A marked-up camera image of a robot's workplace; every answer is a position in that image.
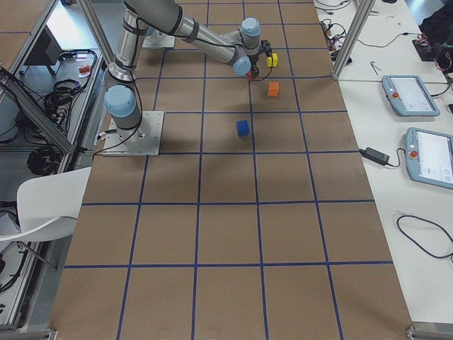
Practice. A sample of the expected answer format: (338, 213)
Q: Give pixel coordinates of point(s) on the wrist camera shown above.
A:
(265, 48)

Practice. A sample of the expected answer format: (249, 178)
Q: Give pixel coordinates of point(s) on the far teach pendant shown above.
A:
(408, 96)

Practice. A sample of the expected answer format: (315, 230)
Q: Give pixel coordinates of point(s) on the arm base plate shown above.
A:
(155, 39)
(145, 140)

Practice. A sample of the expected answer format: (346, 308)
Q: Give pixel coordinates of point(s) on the black power brick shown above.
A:
(375, 156)

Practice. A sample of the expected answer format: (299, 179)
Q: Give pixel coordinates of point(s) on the near teach pendant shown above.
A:
(429, 157)

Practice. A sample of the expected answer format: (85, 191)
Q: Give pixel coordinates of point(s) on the teach pendant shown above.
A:
(429, 157)
(408, 96)

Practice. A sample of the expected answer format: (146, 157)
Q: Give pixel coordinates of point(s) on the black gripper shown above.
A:
(255, 66)

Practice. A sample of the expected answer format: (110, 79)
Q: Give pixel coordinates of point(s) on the aluminium frame post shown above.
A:
(355, 29)

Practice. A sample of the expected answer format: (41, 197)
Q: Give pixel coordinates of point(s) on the yellow wooden block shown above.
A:
(272, 61)

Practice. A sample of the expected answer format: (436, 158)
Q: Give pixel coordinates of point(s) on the allen key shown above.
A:
(375, 67)

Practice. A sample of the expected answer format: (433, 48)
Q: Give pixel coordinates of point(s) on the red snack packet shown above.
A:
(84, 70)

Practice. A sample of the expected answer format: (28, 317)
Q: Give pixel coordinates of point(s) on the white chair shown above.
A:
(48, 208)

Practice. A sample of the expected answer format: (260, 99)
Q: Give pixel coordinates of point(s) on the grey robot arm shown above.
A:
(239, 48)

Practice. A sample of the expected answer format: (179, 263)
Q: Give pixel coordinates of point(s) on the orange wooden block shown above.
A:
(273, 89)

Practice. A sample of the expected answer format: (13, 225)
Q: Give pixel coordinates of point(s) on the blue wooden block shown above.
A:
(242, 128)

